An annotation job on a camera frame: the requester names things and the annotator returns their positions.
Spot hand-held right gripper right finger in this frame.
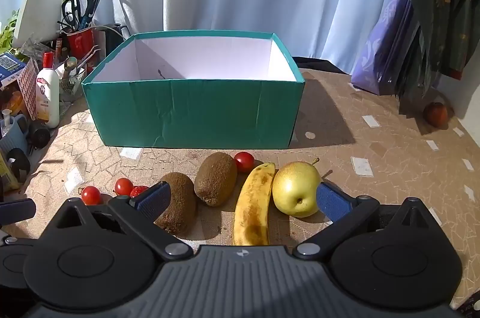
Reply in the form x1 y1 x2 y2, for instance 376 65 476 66
292 182 445 260

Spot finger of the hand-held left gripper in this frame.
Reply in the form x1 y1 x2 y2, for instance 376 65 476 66
0 198 37 226

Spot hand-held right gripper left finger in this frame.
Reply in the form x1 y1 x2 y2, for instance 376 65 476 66
39 181 194 260

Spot brown kiwi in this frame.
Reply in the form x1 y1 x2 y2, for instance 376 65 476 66
194 152 238 207
154 172 197 234

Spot red cherry tomato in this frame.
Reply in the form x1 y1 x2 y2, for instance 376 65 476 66
80 186 103 206
114 178 134 196
234 152 255 173

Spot yellow pear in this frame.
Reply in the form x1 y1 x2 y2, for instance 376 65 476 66
272 158 322 218

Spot yellow banana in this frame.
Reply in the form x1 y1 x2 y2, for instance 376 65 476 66
233 162 276 247

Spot teal cardboard box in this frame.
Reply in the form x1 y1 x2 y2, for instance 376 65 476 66
82 32 305 149

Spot yellow packet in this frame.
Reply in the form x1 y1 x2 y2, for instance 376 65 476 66
0 153 19 191

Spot blue grey mug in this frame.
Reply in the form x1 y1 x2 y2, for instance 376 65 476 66
0 113 29 157

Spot black cylinder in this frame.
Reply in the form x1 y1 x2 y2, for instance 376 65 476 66
29 121 51 148

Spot white lotion bottle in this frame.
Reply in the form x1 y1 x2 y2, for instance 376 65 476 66
35 53 61 128

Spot red patterned card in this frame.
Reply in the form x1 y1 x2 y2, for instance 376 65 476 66
17 59 40 120

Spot red peach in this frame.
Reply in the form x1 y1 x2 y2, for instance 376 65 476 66
424 102 449 128

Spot glass bowl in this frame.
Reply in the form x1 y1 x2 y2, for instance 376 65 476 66
58 57 88 103

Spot blue QR code card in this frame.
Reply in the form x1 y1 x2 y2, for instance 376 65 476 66
0 53 27 88

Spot purple paper bag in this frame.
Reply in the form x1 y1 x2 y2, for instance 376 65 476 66
350 0 428 96

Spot red pen cup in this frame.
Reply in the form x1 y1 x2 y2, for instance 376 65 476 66
67 28 95 60

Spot green potted plant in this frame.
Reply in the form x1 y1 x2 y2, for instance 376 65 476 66
0 10 19 54

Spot black scissors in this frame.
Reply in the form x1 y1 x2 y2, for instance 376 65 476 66
61 0 96 29

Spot white flat device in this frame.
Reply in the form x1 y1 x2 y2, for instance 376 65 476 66
13 0 65 48

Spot bunch of pens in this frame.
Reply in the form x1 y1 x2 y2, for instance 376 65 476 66
89 0 106 24

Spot dark green bag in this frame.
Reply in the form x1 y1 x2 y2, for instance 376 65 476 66
390 0 480 116

